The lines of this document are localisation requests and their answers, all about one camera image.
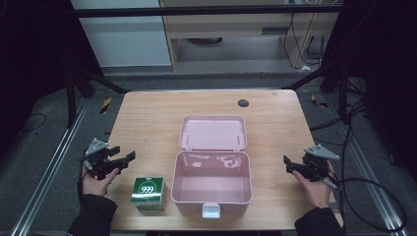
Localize yellow and black tape strip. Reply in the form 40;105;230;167
99;96;113;115
310;93;329;109

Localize black horizontal frame bar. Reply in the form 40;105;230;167
73;3;343;19

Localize grey cable plug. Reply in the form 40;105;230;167
323;177;342;192

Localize pink plastic storage box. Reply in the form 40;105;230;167
170;114;254;219

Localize green and white medicine box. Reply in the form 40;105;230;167
130;176;167;211

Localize person's left hand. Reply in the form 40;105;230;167
81;163;121;198

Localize white cabinet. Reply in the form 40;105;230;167
70;0;173;69

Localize light wooden desk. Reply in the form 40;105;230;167
159;0;330;72

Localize black metal stand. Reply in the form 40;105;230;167
282;58;350;125
64;63;131;130

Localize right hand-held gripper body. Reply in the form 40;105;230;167
294;144;341;183

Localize person's right hand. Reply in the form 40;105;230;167
292;160;336;209

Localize thin black floor cable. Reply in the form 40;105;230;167
20;112;47;133

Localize black curtain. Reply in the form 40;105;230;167
319;0;417;180
0;0;105;155

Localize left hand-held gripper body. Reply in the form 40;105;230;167
82;137;120;180

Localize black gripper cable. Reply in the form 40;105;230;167
333;97;408;233

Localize silver floor rail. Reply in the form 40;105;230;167
326;92;411;236
9;97;90;236

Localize black hanging cables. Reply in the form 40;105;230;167
282;12;328;71

